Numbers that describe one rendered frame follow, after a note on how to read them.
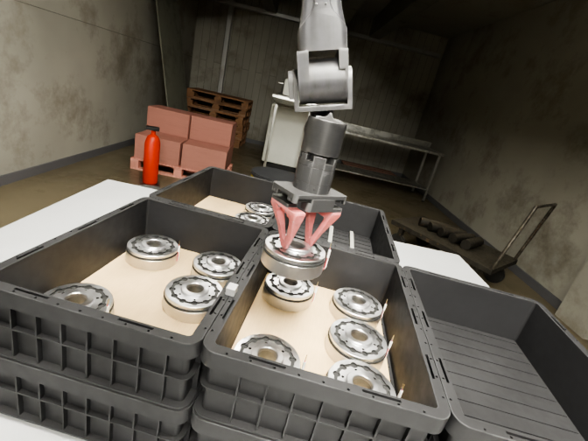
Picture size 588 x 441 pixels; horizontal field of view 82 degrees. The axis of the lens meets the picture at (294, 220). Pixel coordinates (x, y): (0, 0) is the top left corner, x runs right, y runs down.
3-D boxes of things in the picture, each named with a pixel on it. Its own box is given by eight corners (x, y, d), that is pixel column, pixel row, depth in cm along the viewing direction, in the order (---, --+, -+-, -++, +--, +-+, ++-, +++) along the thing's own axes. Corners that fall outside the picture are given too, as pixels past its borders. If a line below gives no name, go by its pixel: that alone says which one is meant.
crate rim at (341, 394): (447, 438, 38) (455, 423, 38) (195, 363, 40) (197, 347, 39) (397, 273, 76) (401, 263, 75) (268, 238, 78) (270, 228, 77)
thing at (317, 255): (322, 271, 51) (323, 268, 50) (257, 254, 52) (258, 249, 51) (326, 246, 60) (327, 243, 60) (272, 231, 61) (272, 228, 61)
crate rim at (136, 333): (194, 363, 40) (197, 347, 39) (-35, 295, 42) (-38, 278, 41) (268, 238, 78) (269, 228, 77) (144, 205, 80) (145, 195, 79)
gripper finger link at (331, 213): (272, 238, 57) (284, 185, 53) (306, 236, 61) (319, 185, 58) (296, 258, 52) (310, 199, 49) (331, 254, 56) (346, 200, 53)
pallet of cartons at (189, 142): (220, 189, 393) (229, 129, 369) (124, 166, 390) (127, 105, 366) (235, 174, 467) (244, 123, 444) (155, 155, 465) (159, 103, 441)
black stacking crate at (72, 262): (185, 419, 44) (196, 350, 40) (-25, 354, 46) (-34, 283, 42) (259, 274, 81) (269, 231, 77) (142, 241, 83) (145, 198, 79)
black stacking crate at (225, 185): (260, 273, 81) (269, 230, 77) (143, 241, 83) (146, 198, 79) (287, 220, 118) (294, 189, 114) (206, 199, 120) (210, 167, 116)
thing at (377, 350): (388, 369, 54) (389, 367, 54) (326, 351, 55) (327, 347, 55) (383, 330, 63) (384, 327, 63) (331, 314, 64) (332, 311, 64)
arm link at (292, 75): (287, 68, 45) (353, 64, 45) (290, 74, 56) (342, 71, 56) (292, 159, 49) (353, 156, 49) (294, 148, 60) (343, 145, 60)
